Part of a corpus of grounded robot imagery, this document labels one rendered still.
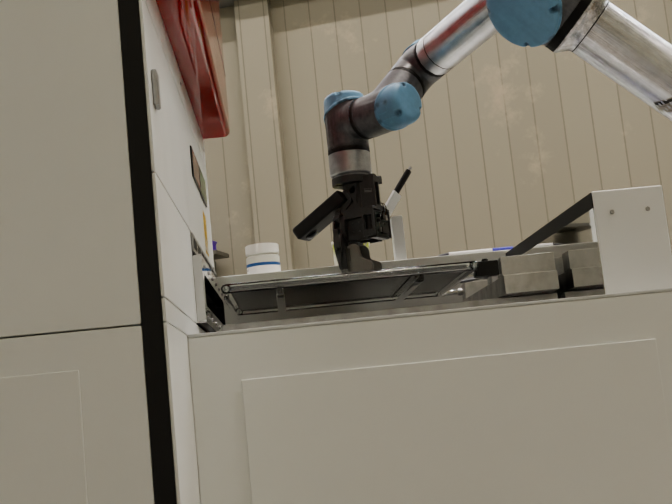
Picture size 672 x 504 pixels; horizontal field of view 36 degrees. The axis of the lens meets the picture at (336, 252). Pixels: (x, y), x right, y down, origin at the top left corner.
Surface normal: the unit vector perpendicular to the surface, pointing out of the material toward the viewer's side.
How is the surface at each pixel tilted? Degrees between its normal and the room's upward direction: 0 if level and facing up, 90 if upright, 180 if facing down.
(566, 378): 90
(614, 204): 90
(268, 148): 90
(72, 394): 90
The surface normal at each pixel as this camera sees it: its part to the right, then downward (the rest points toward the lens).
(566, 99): -0.25, -0.11
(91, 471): 0.04, -0.14
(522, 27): -0.57, 0.57
